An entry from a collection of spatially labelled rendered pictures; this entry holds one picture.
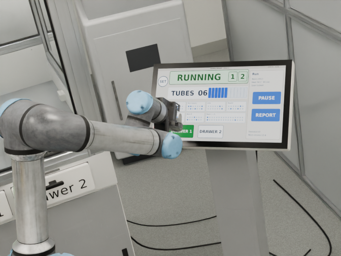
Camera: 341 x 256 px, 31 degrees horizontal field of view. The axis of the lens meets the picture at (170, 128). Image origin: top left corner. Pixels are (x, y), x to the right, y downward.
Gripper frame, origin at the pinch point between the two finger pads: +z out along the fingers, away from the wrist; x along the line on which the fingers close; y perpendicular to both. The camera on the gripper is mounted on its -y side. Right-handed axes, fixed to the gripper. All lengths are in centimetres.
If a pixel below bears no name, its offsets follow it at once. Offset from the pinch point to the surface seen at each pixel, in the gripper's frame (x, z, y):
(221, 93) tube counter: -13.7, 3.8, 14.3
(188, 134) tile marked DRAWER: -2.4, 3.9, -0.7
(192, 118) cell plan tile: -3.6, 3.8, 5.2
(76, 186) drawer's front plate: 38.9, 0.9, -21.4
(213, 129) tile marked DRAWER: -11.7, 3.9, 1.5
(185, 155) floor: 67, 181, 19
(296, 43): -18, 104, 66
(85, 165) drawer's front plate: 35.0, -0.9, -13.9
